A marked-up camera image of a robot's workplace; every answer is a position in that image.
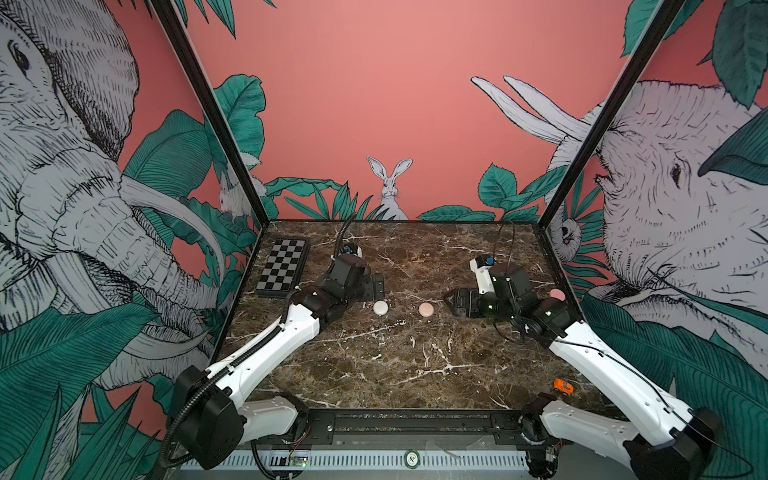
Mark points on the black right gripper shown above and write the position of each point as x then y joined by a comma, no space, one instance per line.
464,293

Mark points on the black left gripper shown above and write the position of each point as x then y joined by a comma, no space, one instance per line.
370,292

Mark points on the white earbuds charging case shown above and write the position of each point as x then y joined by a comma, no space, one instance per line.
380,308

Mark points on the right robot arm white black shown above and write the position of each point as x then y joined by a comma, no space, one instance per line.
661,437

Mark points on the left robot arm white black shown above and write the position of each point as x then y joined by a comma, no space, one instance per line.
210,413

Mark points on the pink round disc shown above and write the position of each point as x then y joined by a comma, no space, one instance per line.
426,309

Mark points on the black white checkerboard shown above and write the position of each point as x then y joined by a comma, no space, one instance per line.
284,267

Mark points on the pink hourglass timer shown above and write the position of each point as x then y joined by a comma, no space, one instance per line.
557,294

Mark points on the small orange toy car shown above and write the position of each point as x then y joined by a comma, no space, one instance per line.
563,387

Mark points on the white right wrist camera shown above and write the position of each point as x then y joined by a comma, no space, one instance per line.
481,266

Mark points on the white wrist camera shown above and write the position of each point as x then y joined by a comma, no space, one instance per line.
351,248
481,266

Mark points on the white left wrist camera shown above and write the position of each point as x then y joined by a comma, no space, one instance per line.
351,248

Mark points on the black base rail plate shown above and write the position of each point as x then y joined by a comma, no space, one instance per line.
325,427

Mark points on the white slotted cable duct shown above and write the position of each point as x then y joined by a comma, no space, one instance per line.
394,460

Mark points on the black metal frame post left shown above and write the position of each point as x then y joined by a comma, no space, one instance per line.
170,20

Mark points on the black metal frame post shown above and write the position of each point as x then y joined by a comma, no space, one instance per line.
656,28
170,20

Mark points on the black metal frame post right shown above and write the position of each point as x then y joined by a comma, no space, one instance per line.
656,28

